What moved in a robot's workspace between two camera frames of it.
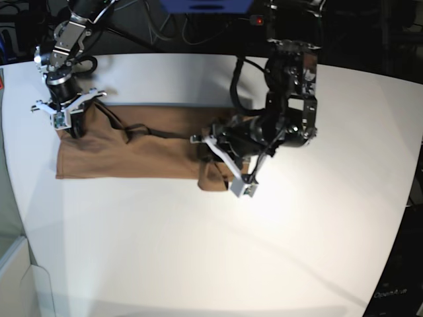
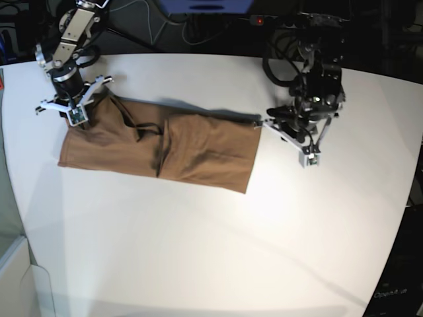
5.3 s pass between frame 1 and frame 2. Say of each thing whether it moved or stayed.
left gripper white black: moved
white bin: stayed
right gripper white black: moved
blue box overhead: stayed
